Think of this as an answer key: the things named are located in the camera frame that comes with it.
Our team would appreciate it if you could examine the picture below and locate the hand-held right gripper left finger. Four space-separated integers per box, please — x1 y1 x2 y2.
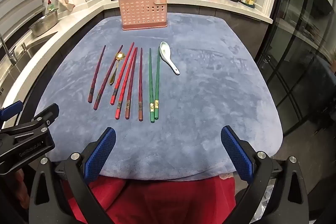
28 127 117 224

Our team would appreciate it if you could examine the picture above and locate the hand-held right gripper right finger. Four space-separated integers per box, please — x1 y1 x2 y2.
220 125 311 224

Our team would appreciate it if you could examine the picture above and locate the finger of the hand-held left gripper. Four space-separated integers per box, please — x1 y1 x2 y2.
0 100 24 123
0 103 60 141

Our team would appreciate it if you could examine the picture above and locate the dark maroon chopstick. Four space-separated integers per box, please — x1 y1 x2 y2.
87 45 106 103
93 45 124 110

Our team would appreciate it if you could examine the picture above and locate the brown-red chopstick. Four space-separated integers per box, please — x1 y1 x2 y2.
125 48 138 120
138 48 144 121

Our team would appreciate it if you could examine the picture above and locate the bright red chopstick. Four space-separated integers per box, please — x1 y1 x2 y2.
115 47 138 120
110 42 135 105

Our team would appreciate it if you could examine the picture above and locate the green chopstick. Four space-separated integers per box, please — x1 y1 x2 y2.
154 47 160 120
148 48 155 123

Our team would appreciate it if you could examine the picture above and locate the gold metal spoon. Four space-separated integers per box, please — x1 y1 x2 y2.
109 52 126 86

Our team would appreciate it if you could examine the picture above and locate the white ceramic spoon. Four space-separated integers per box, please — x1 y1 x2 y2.
160 41 181 75

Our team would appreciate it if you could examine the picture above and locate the pink perforated utensil holder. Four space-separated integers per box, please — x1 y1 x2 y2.
119 0 168 31

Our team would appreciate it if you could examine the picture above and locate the chrome sink faucet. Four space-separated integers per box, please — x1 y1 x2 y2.
0 35 17 67

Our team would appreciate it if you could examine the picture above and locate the blue-grey plush mat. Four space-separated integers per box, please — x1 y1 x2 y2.
34 13 284 177

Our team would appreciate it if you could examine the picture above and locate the steel sink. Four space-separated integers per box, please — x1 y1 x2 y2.
0 32 57 88

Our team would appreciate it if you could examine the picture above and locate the red cloth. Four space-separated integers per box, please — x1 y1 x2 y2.
62 173 237 224

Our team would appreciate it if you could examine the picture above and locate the steel colander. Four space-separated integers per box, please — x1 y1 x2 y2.
29 9 59 36

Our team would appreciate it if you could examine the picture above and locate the green dish soap bottle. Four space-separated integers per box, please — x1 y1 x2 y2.
47 0 59 14

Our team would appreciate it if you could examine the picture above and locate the black framed glass door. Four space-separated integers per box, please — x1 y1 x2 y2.
256 0 336 140

